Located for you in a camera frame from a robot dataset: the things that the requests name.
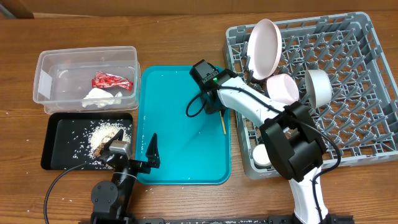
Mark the black tray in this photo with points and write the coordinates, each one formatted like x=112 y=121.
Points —
x=56 y=154

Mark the spilled white rice pile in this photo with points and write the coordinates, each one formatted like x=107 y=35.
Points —
x=84 y=142

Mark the clear plastic bin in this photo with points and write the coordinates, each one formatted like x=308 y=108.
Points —
x=63 y=77

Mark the large white plate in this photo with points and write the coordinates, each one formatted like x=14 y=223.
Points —
x=264 y=49

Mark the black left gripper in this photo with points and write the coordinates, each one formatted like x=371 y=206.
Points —
x=152 y=154

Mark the red snack wrapper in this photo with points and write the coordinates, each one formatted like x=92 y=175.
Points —
x=105 y=80

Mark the teal plastic tray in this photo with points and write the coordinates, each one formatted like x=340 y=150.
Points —
x=193 y=149

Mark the grey bowl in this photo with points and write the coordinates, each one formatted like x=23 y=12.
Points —
x=318 y=87

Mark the white cup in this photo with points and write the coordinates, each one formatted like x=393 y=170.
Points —
x=260 y=156

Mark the grey dish rack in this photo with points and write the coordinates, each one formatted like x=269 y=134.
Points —
x=361 y=117

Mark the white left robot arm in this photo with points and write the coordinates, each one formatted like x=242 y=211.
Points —
x=111 y=198

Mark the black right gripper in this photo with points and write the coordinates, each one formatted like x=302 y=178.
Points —
x=212 y=106

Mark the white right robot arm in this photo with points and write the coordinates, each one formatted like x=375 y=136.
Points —
x=295 y=147

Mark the white napkin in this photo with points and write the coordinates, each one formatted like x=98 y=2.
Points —
x=101 y=98

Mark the wooden chopstick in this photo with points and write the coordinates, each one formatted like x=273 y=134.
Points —
x=222 y=122

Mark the small pink bowl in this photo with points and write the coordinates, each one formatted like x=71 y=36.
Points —
x=282 y=88

